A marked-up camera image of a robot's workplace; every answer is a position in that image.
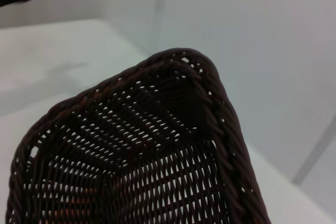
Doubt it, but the dark brown woven basket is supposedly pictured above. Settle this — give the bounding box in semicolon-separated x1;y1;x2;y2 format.
7;47;263;224

